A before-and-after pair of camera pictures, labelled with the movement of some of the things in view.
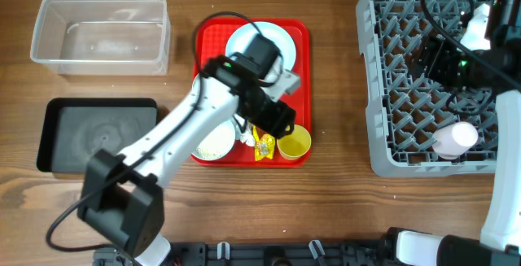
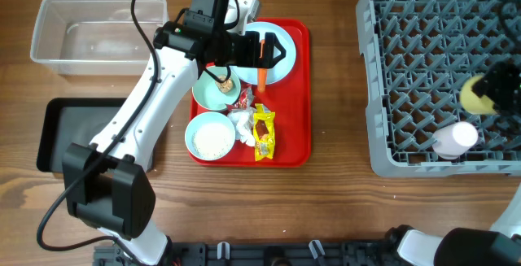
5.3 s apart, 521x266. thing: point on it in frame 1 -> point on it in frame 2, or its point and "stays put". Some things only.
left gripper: [273, 117] -> [248, 56]
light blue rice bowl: [217, 144] stays put
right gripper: [444, 51] -> [496, 84]
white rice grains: [216, 142] stays put
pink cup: [450, 141] stays put
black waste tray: [72, 129] stays put
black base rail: [302, 253] stays put
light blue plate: [242, 37] stays put
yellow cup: [295, 146] -> [473, 102]
